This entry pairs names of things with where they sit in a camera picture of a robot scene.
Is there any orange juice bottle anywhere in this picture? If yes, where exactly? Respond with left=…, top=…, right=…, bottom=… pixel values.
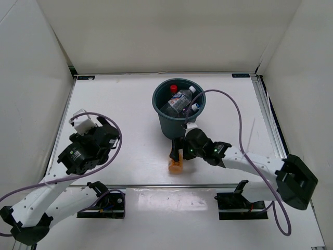
left=168, top=149, right=183, bottom=174

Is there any tall white label water bottle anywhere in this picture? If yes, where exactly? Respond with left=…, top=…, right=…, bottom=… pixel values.
left=160, top=86, right=196, bottom=118

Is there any clear unlabelled plastic bottle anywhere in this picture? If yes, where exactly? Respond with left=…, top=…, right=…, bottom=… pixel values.
left=184, top=103, right=200, bottom=116

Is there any red label water bottle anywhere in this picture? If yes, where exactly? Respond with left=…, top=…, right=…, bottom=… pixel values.
left=170, top=85, right=177, bottom=95

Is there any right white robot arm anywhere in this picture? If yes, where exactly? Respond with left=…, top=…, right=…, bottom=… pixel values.
left=170, top=128, right=318, bottom=210

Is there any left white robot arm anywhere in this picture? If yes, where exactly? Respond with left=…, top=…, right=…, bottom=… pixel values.
left=1, top=112, right=123, bottom=246

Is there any dark green plastic bin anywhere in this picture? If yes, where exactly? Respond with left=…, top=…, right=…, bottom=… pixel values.
left=152, top=78, right=206, bottom=140

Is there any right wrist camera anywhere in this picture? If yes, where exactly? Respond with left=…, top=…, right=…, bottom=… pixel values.
left=184, top=122, right=206, bottom=141

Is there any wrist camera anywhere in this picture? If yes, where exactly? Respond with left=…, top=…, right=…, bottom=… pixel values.
left=184, top=122, right=206, bottom=141
left=69, top=115, right=97, bottom=136

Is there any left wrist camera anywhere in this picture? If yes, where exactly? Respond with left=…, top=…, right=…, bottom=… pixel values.
left=69, top=115, right=97, bottom=136

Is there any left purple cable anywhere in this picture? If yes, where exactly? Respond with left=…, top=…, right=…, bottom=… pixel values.
left=0, top=112, right=129, bottom=237

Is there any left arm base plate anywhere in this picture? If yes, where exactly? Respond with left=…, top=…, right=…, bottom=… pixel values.
left=76, top=189, right=126, bottom=219

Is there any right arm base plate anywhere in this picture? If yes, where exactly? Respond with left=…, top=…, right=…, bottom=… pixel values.
left=214, top=180, right=268, bottom=220

